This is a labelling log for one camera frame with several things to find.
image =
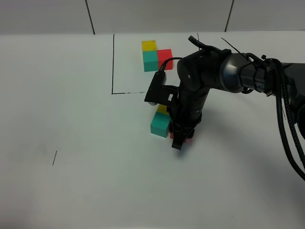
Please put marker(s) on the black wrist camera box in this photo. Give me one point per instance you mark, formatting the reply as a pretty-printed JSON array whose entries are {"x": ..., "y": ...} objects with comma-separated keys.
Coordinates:
[{"x": 157, "y": 82}]

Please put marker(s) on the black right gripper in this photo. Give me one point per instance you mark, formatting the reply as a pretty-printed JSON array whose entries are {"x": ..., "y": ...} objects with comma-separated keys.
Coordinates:
[{"x": 185, "y": 108}]

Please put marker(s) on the template red cube block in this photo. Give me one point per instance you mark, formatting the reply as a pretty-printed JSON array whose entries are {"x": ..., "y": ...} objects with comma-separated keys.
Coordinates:
[{"x": 163, "y": 55}]

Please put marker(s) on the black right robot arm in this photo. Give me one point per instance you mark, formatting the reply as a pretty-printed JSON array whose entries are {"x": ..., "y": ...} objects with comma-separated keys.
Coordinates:
[{"x": 224, "y": 70}]

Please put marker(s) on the template green cube block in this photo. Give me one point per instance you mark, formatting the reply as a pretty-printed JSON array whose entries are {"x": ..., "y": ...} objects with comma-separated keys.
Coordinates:
[{"x": 150, "y": 61}]

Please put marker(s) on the template yellow cube block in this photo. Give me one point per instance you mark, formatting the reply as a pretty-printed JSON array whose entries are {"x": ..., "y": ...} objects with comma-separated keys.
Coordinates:
[{"x": 149, "y": 46}]

